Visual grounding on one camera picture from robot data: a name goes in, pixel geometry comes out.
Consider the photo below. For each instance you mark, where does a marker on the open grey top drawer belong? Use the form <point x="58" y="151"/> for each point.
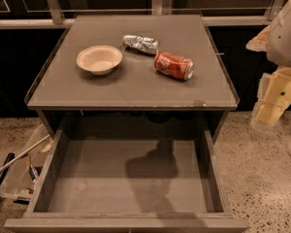
<point x="126" y="174"/>

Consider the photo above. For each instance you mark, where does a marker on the clear plastic bin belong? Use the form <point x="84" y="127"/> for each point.
<point x="22" y="175"/>

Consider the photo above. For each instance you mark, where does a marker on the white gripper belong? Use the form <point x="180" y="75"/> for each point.
<point x="285" y="39"/>

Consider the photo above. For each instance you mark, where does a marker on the crumpled silver foil bag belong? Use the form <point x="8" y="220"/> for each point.
<point x="141" y="43"/>

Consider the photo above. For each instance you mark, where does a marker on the grey rod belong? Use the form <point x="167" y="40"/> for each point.
<point x="9" y="163"/>

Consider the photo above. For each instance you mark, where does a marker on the grey cabinet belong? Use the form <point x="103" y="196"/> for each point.
<point x="134" y="84"/>

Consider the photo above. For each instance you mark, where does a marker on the red coke can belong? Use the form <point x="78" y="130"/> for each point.
<point x="174" y="65"/>

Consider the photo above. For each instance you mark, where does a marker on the metal window railing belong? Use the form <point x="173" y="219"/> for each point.
<point x="60" y="13"/>

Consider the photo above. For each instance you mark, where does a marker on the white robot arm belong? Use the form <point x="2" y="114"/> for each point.
<point x="279" y="40"/>

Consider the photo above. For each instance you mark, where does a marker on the white paper bowl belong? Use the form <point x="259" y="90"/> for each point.
<point x="99" y="60"/>

